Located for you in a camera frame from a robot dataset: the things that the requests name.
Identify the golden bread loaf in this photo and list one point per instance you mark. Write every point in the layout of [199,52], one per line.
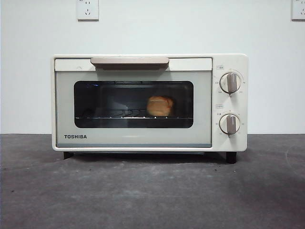
[159,106]

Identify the beige oven knob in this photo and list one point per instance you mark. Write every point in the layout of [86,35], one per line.
[229,124]
[230,82]

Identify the cream white toaster oven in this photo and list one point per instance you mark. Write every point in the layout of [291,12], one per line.
[238,143]

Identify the white wall socket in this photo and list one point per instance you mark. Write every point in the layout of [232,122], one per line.
[299,10]
[87,10]

